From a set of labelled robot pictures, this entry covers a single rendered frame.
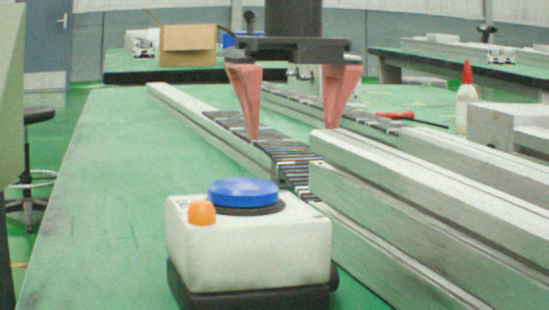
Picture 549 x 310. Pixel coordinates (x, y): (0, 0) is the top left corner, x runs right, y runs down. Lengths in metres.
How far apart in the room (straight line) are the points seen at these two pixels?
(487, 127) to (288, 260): 0.33
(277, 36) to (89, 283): 0.35
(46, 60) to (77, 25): 0.70
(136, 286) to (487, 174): 0.23
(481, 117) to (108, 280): 0.38
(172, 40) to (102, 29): 8.85
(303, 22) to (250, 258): 0.37
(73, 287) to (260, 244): 0.14
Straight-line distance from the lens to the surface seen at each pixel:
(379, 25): 12.24
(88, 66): 11.62
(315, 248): 0.43
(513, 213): 0.35
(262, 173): 0.83
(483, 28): 5.32
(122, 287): 0.50
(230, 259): 0.42
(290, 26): 0.76
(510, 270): 0.35
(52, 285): 0.50
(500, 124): 0.70
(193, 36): 2.78
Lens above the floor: 0.94
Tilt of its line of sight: 10 degrees down
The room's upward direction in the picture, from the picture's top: 1 degrees clockwise
